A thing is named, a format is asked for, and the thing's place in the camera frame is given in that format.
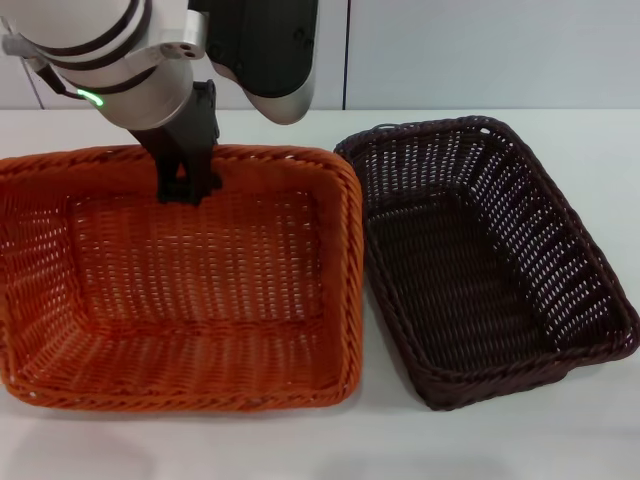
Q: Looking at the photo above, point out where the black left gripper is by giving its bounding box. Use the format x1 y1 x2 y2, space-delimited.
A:
127 79 224 207

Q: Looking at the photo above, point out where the orange woven plastic basket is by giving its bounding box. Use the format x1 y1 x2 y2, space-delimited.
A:
0 143 365 412

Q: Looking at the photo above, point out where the dark brown woven plastic basket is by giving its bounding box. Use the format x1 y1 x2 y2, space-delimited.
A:
333 114 640 412

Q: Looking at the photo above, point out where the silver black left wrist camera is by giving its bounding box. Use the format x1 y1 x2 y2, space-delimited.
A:
187 0 320 126

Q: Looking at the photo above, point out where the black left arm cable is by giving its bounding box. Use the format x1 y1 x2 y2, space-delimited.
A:
0 30 69 99

